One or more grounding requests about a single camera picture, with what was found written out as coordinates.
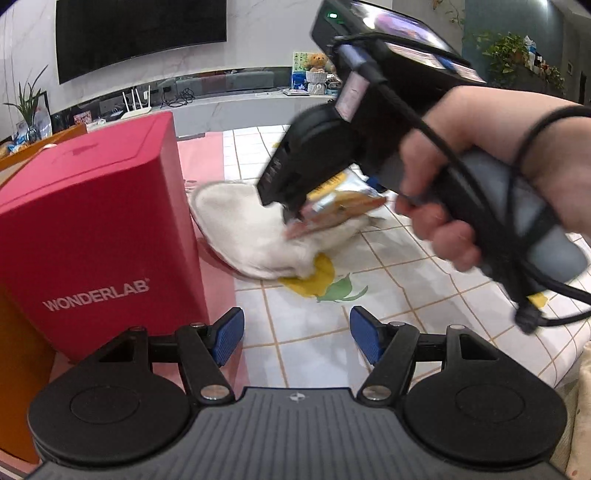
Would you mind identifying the white checked lemon-print tablecloth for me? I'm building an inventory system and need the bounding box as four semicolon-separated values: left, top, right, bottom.
222;124;591;393

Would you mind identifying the white router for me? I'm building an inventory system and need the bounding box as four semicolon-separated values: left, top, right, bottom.
121;90;153;120

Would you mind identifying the person's right forearm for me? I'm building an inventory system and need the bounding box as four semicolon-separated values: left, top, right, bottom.
519;90;591;234

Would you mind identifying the long-leaf potted plant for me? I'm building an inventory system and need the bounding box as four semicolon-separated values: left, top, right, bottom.
4;65;49;139

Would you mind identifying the cream fleece cloth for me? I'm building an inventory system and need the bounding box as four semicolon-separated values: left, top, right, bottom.
189;182;384;280

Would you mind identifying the dark cabinet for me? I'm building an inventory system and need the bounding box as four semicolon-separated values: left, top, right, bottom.
503;65;591;108

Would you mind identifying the hanging vine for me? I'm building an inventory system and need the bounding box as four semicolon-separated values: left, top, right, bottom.
431;0;465;26

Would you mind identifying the person's right hand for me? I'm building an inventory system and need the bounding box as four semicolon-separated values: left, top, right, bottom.
396;85;536;273

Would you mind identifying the trailing green pothos plant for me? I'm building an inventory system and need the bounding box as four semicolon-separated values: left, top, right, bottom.
478;31;566;93

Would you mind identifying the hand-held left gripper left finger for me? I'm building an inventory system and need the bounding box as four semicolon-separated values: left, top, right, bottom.
95;307;245;402

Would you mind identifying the red square box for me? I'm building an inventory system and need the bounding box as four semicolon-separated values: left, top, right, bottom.
0;111;211;363

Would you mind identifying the white television console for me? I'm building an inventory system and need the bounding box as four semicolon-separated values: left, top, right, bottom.
51;90;342;139

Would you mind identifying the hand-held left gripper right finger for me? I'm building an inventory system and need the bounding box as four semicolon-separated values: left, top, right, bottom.
349;305;502;401

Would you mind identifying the yellow-label snack packet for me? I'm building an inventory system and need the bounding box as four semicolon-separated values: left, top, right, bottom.
286;171;389;238

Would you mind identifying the black wall television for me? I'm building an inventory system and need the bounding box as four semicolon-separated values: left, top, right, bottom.
55;0;228;85

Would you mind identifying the black cable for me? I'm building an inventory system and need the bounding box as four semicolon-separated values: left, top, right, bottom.
330;34;591;335

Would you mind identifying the beige dotted cloth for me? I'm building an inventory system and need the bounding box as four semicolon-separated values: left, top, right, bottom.
549;342;591;480

